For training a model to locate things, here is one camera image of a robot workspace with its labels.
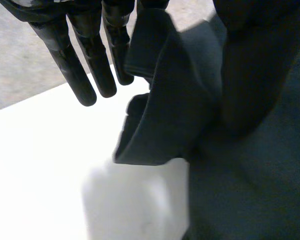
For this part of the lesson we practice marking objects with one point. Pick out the dark blue shorts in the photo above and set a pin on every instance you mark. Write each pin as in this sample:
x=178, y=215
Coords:
x=170, y=112

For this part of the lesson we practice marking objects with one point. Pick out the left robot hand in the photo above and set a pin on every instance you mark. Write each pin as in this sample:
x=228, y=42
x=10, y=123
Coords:
x=250, y=75

